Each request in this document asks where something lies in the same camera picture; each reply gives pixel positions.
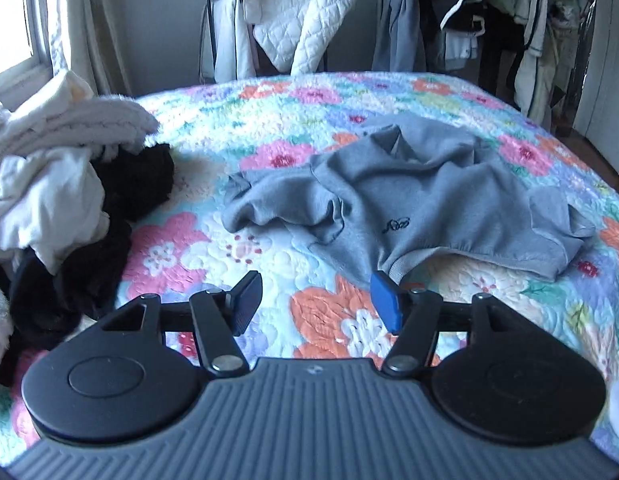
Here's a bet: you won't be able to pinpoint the black fuzzy clothes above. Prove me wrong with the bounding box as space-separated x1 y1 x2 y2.
0 142 175 386

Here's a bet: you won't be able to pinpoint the white wardrobe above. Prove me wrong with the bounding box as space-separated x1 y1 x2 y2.
574 0 619 176

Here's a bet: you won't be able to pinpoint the white quilted jacket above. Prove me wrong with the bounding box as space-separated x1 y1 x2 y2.
242 0 357 77

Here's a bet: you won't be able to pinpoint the grey shirt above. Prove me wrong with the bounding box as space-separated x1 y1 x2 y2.
220 112 597 288

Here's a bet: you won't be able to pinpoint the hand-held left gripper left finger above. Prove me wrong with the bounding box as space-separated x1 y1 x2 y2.
100 270 264 379

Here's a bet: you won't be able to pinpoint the black hanging pants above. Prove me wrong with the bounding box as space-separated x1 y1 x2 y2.
477 5 527 97

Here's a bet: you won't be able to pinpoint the cream curtain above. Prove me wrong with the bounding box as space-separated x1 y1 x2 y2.
49 0 135 98

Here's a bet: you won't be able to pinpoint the window frame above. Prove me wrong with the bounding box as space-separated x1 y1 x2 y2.
0 0 57 93

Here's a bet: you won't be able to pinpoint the light hanging clothes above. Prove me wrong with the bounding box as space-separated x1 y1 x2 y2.
507 0 597 123

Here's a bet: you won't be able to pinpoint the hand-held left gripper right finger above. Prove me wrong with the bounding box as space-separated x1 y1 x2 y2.
370 270 533 380

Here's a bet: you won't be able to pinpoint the pile of white clothes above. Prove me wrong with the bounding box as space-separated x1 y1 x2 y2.
0 70 160 276

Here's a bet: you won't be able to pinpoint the black clothes rack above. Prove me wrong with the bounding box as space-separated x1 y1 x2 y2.
196 0 250 83

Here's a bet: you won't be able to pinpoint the floral quilt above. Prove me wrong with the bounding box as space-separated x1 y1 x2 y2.
0 71 619 466

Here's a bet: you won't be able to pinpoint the white hanging garment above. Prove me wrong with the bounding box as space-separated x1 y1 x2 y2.
209 0 257 83

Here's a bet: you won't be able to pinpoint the grey hanging pants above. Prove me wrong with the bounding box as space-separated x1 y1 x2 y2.
372 0 429 73

